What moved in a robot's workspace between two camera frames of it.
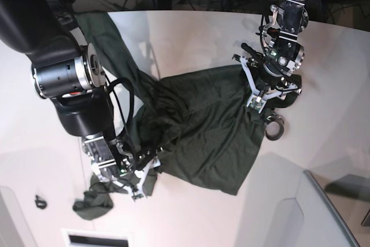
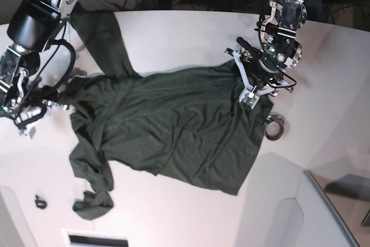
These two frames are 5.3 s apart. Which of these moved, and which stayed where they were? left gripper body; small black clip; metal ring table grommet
Moved: left gripper body
Stayed: metal ring table grommet; small black clip
